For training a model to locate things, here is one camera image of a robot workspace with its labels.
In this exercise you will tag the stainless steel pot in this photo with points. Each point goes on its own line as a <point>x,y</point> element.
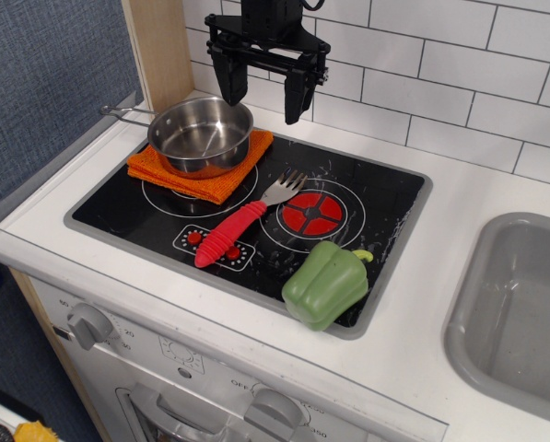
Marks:
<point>201,138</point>

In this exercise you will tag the grey timer knob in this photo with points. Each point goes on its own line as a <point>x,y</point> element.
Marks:
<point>88,325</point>

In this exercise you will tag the red handled metal fork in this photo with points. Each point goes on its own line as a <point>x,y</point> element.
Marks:
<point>221,238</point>

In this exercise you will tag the orange folded cloth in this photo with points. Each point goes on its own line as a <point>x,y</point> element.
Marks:
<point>148,166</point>

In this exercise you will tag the wooden side panel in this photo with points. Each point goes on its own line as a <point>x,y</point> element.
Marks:
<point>161,49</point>

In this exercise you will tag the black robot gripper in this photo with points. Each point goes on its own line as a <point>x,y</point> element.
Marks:
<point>267,35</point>

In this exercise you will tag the yellow object at corner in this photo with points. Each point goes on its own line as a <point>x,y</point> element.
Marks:
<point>34,432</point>

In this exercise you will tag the silver oven door handle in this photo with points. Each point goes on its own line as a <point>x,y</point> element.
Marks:
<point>179,416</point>

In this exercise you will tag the grey sink basin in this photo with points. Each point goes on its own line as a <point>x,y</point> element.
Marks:
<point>498,336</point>

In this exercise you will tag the green toy capsicum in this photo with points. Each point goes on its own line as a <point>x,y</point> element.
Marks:
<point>328,282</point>

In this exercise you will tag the grey oven knob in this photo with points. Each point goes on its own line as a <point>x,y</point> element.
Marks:
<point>275,414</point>

